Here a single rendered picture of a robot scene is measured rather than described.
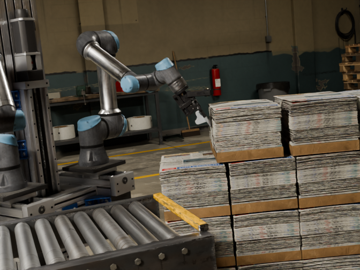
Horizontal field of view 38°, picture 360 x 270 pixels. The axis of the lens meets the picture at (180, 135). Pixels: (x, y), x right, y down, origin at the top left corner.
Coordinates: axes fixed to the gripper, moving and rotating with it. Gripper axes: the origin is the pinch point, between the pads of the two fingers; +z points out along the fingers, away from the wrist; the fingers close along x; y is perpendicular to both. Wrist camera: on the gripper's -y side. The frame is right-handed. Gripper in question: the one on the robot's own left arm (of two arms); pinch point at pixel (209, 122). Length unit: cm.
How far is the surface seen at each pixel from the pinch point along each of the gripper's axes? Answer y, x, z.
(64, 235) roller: 55, 83, -9
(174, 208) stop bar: 25, 75, 6
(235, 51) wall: -111, -720, 19
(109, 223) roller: 43, 77, -3
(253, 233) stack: 12, 19, 48
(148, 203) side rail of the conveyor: 35, 52, 4
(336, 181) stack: -30, 18, 50
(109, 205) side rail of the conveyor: 46, 56, -4
